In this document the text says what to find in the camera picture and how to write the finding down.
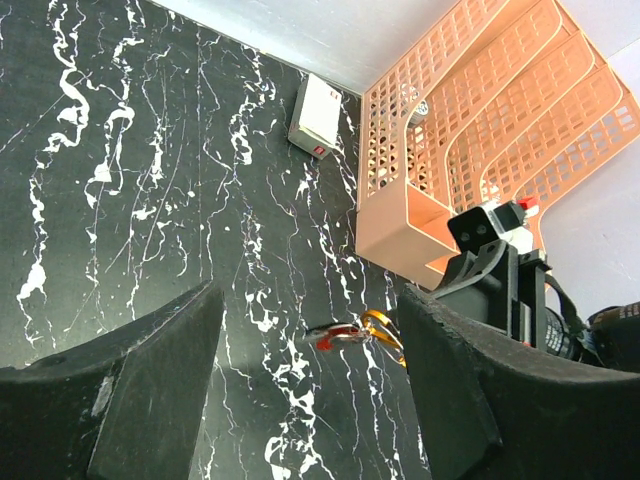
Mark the key with red tag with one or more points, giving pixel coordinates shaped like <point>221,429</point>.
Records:
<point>335,336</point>

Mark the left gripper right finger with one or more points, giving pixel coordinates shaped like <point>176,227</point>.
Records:
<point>492,408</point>

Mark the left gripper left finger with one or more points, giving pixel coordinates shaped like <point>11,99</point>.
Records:
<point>125,405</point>

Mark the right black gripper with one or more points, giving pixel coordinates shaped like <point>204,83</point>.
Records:
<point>515,295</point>

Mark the orange keyring carabiner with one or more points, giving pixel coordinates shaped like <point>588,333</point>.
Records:
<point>382,328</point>

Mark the white small box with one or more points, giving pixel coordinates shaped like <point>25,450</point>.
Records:
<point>315,119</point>

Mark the grey round tape tin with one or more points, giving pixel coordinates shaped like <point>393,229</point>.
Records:
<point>419,114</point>

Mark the orange file organizer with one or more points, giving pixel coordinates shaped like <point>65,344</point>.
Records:
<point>521,104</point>

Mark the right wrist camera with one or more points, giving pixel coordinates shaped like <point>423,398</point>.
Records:
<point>491,221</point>

